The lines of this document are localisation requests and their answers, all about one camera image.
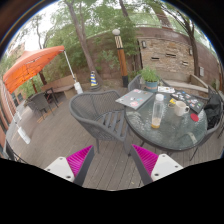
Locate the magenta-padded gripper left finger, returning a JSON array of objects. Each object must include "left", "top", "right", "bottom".
[{"left": 44, "top": 145, "right": 95, "bottom": 187}]

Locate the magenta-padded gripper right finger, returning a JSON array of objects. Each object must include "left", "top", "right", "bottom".
[{"left": 129, "top": 143, "right": 184, "bottom": 187}]

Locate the clear plastic bottle white cap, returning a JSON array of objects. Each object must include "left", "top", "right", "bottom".
[{"left": 150, "top": 93, "right": 165, "bottom": 130}]

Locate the grey woven patio chair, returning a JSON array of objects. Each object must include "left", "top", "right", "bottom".
[
  {"left": 68, "top": 89, "right": 129, "bottom": 154},
  {"left": 26, "top": 91, "right": 54, "bottom": 120},
  {"left": 189, "top": 85, "right": 224, "bottom": 161},
  {"left": 127, "top": 73, "right": 143, "bottom": 93}
]

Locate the black laptop with stickers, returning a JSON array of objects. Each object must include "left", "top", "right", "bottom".
[{"left": 169, "top": 90, "right": 205, "bottom": 115}]

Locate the black jacket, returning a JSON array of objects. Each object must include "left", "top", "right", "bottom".
[{"left": 203, "top": 93, "right": 224, "bottom": 131}]

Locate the silver laptop with stickers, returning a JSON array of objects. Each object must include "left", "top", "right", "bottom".
[{"left": 115, "top": 88, "right": 154, "bottom": 111}]

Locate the white printed paper sheet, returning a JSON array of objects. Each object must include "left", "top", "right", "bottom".
[{"left": 157, "top": 85, "right": 176, "bottom": 94}]

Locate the wooden patio table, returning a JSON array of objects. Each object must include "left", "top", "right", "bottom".
[{"left": 44, "top": 83, "right": 76, "bottom": 108}]

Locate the green plant in blue pot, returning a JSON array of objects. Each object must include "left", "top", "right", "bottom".
[{"left": 139, "top": 65, "right": 161, "bottom": 93}]

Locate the blue yellow striped cone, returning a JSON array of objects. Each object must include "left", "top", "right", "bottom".
[{"left": 89, "top": 70, "right": 100, "bottom": 90}]

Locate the white umbrella pole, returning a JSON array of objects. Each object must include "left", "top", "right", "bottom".
[{"left": 63, "top": 49, "right": 84, "bottom": 95}]

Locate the orange patio umbrella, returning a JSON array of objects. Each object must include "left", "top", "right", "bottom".
[{"left": 2, "top": 45, "right": 66, "bottom": 95}]

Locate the orange striped lamp post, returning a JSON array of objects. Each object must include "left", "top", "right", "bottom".
[{"left": 111, "top": 28, "right": 130, "bottom": 88}]

